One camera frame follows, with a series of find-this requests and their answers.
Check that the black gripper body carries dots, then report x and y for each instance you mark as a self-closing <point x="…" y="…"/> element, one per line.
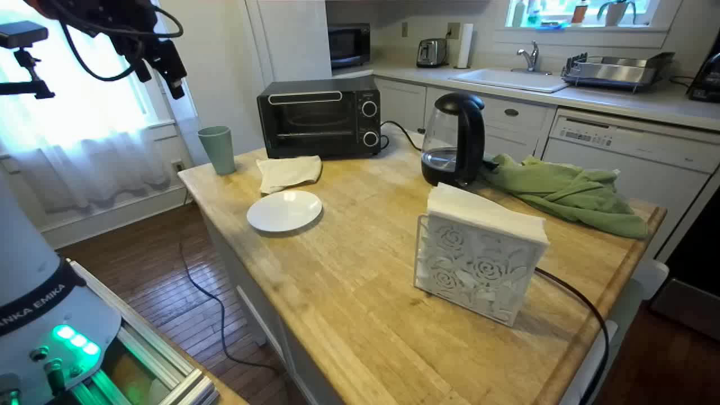
<point x="147" y="35"/>

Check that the black kettle lid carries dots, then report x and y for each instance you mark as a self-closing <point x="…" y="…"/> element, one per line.
<point x="459" y="101"/>

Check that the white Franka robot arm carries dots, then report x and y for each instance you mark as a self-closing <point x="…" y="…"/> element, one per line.
<point x="29" y="247"/>

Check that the pale green cup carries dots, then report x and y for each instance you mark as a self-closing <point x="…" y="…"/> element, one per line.
<point x="216" y="148"/>

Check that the white sheer curtain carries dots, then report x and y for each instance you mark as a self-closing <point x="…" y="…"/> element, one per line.
<point x="91" y="171"/>

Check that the white refrigerator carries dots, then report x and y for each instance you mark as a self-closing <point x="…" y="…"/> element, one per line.
<point x="293" y="36"/>

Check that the black toaster oven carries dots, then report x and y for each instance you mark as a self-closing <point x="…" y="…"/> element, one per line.
<point x="315" y="120"/>

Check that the beige folded cloth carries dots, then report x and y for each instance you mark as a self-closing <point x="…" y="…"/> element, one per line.
<point x="289" y="171"/>

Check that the black microwave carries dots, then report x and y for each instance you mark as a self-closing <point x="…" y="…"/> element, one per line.
<point x="349" y="45"/>

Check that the white round plate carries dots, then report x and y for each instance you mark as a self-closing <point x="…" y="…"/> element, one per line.
<point x="284" y="211"/>

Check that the silver toaster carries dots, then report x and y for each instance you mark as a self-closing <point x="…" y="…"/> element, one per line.
<point x="429" y="53"/>

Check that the white paper towel roll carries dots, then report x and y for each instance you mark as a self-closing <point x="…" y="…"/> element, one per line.
<point x="463" y="45"/>

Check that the white kitchen island base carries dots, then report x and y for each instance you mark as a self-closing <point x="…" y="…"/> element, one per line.
<point x="299" y="373"/>

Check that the white kitchen sink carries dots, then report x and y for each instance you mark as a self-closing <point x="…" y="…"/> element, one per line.
<point x="508" y="78"/>

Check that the white paper napkins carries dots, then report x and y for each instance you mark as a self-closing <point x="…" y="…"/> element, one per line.
<point x="480" y="210"/>

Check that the white base cabinets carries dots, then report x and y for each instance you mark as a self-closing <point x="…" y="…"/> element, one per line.
<point x="517" y="120"/>

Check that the white bottle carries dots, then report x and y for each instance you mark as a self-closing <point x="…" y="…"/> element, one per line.
<point x="517" y="14"/>

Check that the chrome faucet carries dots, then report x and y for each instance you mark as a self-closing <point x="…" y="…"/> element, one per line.
<point x="531" y="57"/>

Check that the blue sponge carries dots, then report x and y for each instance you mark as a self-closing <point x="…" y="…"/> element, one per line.
<point x="551" y="24"/>

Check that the kitchen window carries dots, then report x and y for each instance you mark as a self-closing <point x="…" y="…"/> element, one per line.
<point x="553" y="10"/>

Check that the small orange bottle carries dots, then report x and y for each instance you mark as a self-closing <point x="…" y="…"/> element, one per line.
<point x="579" y="12"/>

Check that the green towel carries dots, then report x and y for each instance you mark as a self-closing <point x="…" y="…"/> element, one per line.
<point x="569" y="194"/>

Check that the grey dish rack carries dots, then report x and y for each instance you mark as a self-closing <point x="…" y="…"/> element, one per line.
<point x="615" y="73"/>

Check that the white dishwasher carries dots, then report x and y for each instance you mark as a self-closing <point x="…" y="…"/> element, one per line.
<point x="636" y="161"/>

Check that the white chair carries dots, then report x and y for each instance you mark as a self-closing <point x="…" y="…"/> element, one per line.
<point x="644" y="278"/>

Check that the black coffee maker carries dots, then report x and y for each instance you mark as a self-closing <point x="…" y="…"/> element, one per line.
<point x="708" y="75"/>

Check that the black steel stove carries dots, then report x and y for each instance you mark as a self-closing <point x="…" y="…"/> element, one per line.
<point x="693" y="254"/>

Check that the black camera on stand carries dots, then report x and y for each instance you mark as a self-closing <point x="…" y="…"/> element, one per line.
<point x="22" y="35"/>

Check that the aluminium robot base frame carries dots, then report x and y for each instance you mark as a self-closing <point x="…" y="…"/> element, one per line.
<point x="149" y="352"/>

